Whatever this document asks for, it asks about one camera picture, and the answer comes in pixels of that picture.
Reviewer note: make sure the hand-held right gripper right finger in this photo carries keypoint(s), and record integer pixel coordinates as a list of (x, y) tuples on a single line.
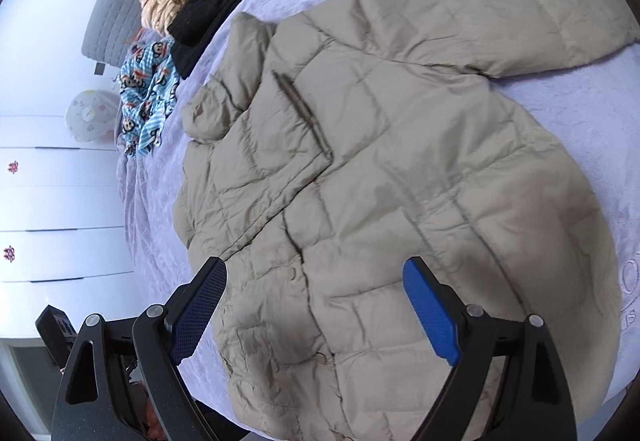
[(432, 311)]

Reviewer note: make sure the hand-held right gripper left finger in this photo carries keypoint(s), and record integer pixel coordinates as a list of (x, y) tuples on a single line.
[(197, 313)]

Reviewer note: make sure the beige puffer jacket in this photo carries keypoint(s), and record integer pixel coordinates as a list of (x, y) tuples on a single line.
[(400, 146)]

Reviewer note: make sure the red paper decoration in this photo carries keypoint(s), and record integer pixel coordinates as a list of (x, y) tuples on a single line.
[(11, 166), (8, 254)]

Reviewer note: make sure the white wardrobe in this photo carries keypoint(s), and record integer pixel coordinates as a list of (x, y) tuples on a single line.
[(55, 221)]

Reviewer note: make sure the white floral round cushion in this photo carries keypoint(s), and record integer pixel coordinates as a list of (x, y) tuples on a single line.
[(90, 116)]

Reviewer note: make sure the blue monkey print cloth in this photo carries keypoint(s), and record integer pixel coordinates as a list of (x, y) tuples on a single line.
[(147, 93)]

